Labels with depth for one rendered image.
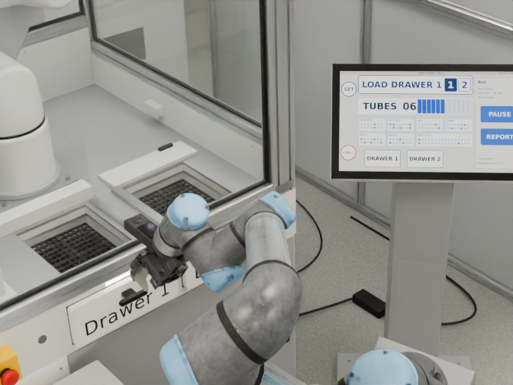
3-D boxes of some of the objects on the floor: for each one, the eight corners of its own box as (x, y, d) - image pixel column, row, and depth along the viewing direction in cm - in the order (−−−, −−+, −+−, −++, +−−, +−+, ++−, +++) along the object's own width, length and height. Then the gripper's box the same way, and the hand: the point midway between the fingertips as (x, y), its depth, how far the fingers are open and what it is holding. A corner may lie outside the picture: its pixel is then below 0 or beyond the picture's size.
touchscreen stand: (488, 476, 287) (530, 188, 233) (337, 471, 291) (344, 186, 236) (468, 362, 329) (500, 95, 275) (337, 359, 333) (343, 95, 278)
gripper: (160, 272, 192) (135, 311, 209) (204, 250, 197) (176, 290, 215) (139, 237, 194) (115, 278, 211) (183, 217, 200) (157, 259, 217)
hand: (141, 271), depth 213 cm, fingers open, 3 cm apart
